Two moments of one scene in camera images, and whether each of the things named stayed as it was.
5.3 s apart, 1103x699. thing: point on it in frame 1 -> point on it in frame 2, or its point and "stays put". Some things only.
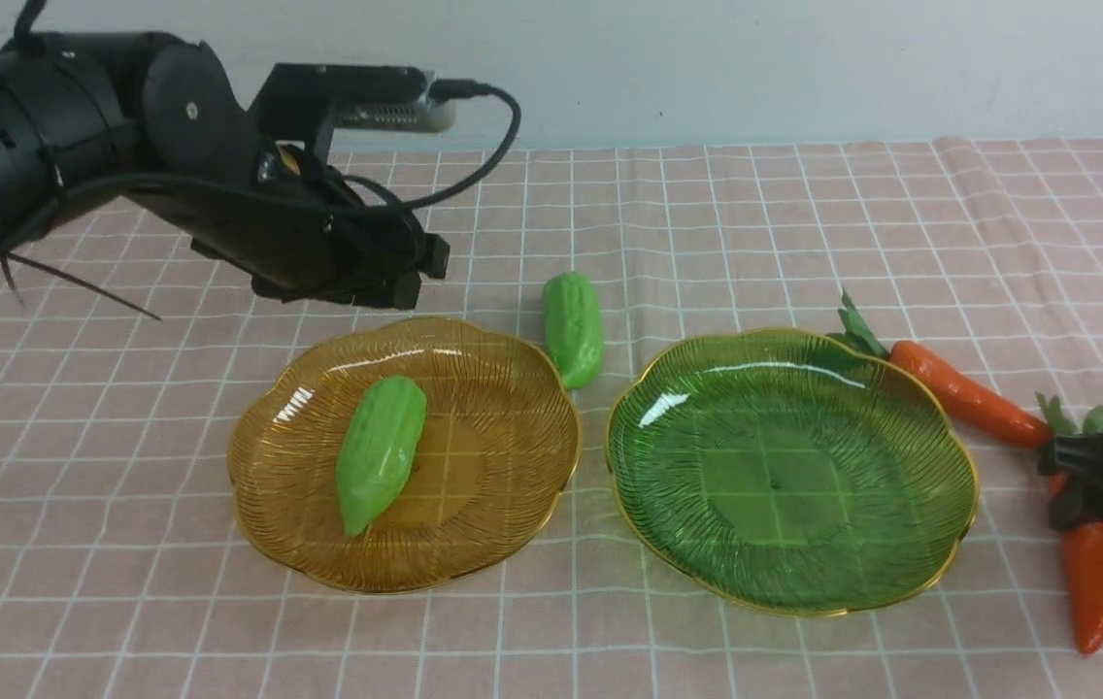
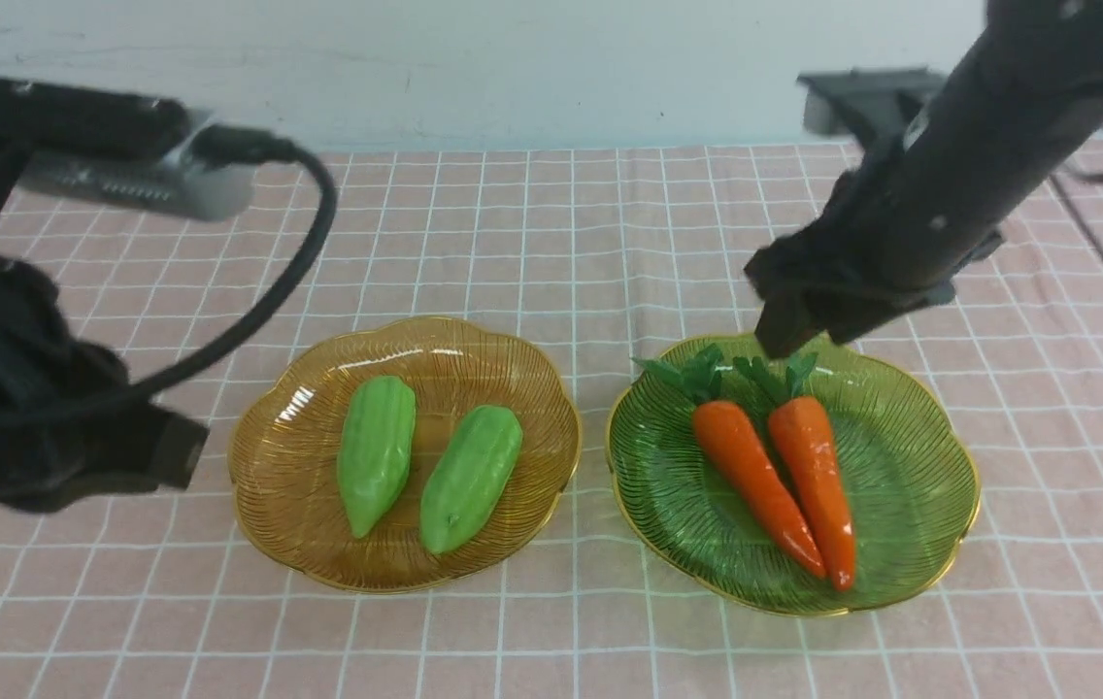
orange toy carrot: x=973 y=404 -> x=730 y=437
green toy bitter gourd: x=378 y=441 stays put
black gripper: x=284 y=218 -> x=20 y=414
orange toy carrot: x=1090 y=548 -> x=810 y=442
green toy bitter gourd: x=574 y=328 -> x=472 y=466
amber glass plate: x=500 y=440 stays put
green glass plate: x=790 y=470 stays put
